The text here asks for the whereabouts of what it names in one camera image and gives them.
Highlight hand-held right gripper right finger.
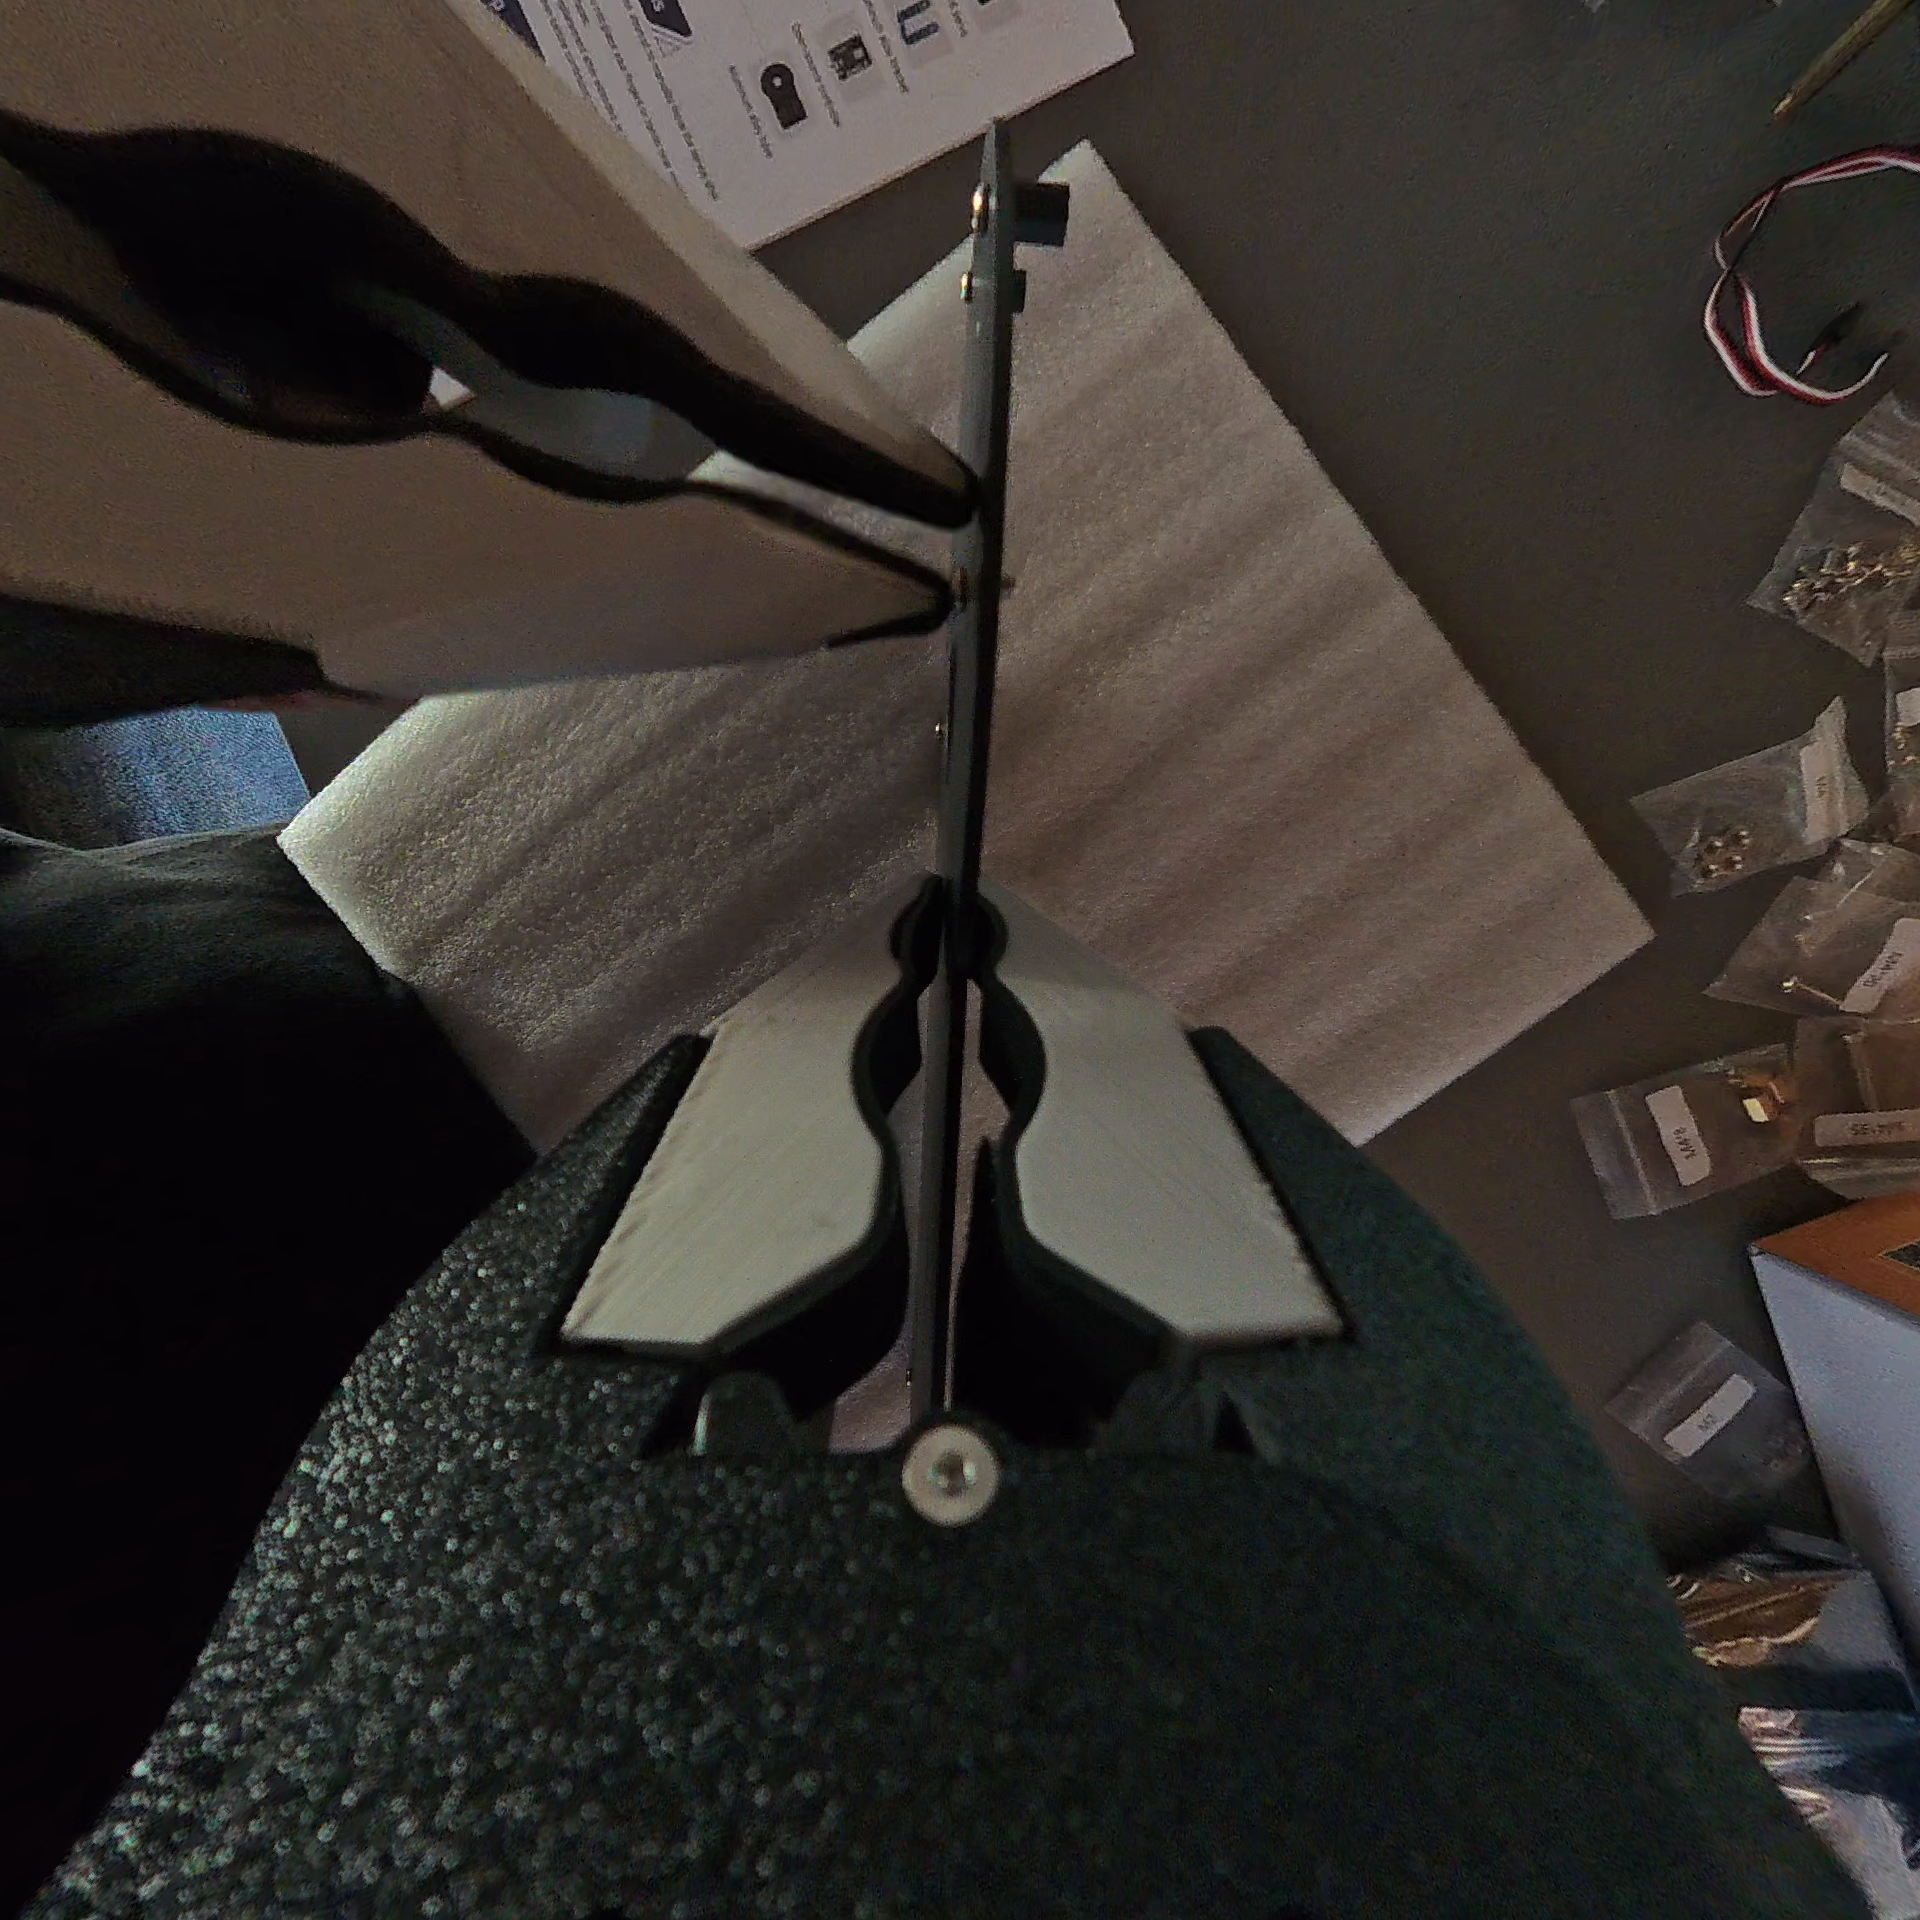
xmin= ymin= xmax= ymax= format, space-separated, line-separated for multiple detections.
xmin=959 ymin=880 xmax=1345 ymax=1433

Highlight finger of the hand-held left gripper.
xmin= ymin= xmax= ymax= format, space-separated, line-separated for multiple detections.
xmin=0 ymin=0 xmax=976 ymax=531
xmin=0 ymin=281 xmax=992 ymax=711

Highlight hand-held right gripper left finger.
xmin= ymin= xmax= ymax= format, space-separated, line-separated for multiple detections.
xmin=558 ymin=883 xmax=944 ymax=1420

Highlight black metal chassis plate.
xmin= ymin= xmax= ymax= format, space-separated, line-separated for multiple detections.
xmin=907 ymin=124 xmax=1072 ymax=1420

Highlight printed instruction leaflet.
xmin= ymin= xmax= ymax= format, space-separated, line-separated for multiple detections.
xmin=479 ymin=0 xmax=1134 ymax=252

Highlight white foam sheet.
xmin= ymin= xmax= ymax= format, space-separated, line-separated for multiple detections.
xmin=277 ymin=143 xmax=1656 ymax=1151

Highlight orange cardboard box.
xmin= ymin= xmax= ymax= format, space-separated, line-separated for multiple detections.
xmin=1745 ymin=1192 xmax=1920 ymax=1666

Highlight scattered small screw bags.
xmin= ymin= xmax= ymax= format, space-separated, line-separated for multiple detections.
xmin=1573 ymin=399 xmax=1920 ymax=1519

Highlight red white servo cable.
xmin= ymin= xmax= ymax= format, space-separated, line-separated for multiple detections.
xmin=1710 ymin=143 xmax=1920 ymax=410

